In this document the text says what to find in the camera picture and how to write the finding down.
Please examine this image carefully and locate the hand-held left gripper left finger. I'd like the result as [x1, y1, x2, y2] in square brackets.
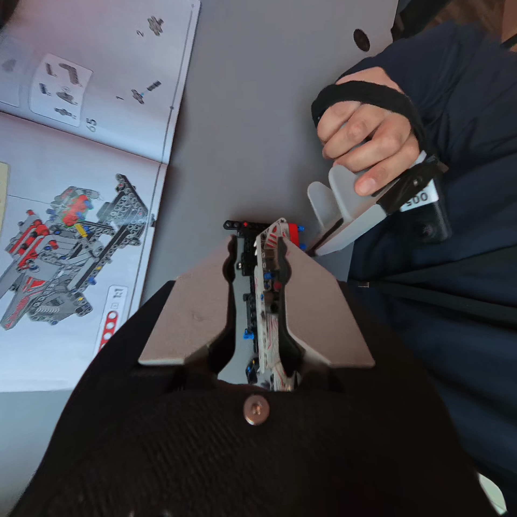
[138, 234, 239, 374]

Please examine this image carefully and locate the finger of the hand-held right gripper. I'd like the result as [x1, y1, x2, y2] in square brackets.
[313, 163, 386, 257]
[307, 181, 345, 243]

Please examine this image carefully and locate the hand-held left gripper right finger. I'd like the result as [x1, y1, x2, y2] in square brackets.
[278, 236, 375, 374]

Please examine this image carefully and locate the grey black lego model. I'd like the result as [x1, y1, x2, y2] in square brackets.
[223, 218, 308, 392]

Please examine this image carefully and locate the person's right forearm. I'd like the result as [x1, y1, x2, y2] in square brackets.
[335, 20, 517, 170]

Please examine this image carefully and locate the lego instruction booklet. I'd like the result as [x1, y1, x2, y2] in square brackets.
[0, 0, 201, 393]

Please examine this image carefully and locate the person's right hand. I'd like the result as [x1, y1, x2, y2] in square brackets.
[317, 67, 421, 196]

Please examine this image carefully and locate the person's dark jacket torso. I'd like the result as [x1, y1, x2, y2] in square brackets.
[347, 153, 517, 499]

